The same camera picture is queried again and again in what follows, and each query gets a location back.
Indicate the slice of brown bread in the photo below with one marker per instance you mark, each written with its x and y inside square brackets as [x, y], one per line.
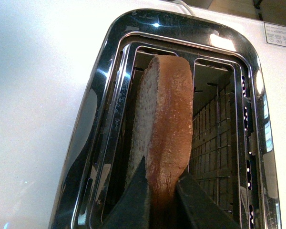
[162, 133]

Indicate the white label sticker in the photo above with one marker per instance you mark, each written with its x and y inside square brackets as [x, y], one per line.
[275, 34]

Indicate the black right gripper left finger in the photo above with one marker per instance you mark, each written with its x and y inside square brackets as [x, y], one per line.
[133, 209]

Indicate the white chrome toaster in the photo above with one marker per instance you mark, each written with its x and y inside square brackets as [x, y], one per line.
[239, 119]

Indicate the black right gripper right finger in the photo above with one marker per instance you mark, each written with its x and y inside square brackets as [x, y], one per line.
[195, 210]

